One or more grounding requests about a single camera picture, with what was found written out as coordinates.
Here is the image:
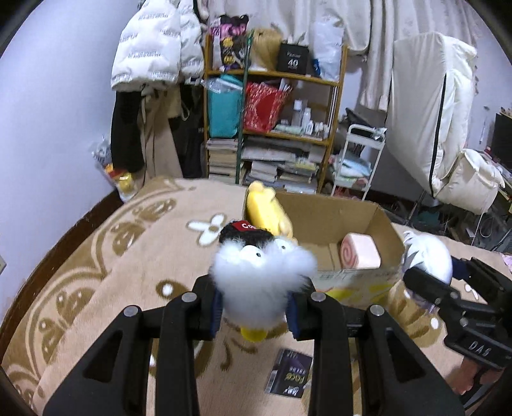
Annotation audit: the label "plastic bag with yellow toys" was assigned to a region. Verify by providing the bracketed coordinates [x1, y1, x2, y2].
[91, 138, 139, 203]

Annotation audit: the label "person's right hand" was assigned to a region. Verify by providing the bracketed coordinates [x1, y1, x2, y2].
[451, 355, 481, 396]

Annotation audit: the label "black hanging pants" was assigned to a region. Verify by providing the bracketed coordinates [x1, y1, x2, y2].
[110, 90, 145, 173]

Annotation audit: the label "cardboard box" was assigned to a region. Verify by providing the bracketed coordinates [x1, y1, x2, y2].
[243, 188, 405, 316]

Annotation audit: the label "group of small bottles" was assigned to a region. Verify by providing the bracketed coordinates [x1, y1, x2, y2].
[276, 100, 332, 139]

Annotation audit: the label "white plastic bag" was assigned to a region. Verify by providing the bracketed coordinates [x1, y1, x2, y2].
[310, 22, 345, 83]

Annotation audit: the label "beige hanging coat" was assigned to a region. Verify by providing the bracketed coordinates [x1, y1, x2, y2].
[138, 86, 185, 180]

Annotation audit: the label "yellow plush toy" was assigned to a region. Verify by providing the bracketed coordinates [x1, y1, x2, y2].
[244, 181, 299, 244]

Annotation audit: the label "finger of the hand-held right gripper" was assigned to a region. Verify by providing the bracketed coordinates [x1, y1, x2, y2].
[452, 258, 512, 305]
[403, 267, 460, 310]

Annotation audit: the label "white trolley cart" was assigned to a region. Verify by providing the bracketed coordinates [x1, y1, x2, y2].
[330, 124, 387, 201]

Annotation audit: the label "cream bedding bundle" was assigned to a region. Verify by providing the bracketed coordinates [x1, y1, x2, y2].
[436, 149, 505, 214]

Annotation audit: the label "black box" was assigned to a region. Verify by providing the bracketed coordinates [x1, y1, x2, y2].
[278, 42, 310, 76]

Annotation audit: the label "stack of books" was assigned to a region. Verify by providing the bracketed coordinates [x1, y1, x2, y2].
[206, 138, 241, 184]

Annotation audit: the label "white curtain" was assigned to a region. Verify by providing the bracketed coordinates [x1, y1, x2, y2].
[200, 0, 481, 113]

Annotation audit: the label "purple printed bag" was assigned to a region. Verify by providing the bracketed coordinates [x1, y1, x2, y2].
[210, 14, 251, 73]

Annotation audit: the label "black tissue packet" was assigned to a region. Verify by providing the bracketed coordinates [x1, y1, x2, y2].
[265, 349, 313, 396]

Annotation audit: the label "pile of books and papers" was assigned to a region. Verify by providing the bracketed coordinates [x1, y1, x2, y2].
[242, 140, 326, 193]

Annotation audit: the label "white-haired plush doll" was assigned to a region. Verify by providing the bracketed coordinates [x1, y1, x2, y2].
[400, 230, 454, 316]

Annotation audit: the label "teal bag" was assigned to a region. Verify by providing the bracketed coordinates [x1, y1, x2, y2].
[206, 74, 244, 139]

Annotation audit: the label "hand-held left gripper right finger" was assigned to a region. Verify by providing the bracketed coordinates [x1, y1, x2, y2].
[286, 291, 467, 416]

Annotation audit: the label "dark hanging garment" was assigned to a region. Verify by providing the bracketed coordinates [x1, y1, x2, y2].
[168, 82, 209, 179]

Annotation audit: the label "green metal pole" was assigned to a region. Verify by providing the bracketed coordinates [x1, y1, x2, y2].
[236, 30, 254, 185]

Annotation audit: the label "blond wig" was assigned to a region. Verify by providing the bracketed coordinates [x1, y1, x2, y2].
[253, 27, 283, 72]

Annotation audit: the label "wooden shelf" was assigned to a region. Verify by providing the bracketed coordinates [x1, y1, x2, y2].
[203, 34, 348, 195]

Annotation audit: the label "white puffer jacket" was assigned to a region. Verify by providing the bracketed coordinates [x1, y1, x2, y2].
[110, 0, 205, 92]

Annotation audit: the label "red patterned bag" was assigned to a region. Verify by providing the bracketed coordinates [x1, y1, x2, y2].
[244, 82, 292, 134]

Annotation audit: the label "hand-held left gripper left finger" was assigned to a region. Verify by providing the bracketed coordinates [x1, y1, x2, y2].
[42, 276, 222, 416]

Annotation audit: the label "white fluffy plush toy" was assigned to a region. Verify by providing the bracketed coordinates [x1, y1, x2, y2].
[211, 219, 318, 342]

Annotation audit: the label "pink roll cake plush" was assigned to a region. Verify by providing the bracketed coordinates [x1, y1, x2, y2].
[339, 233, 380, 269]

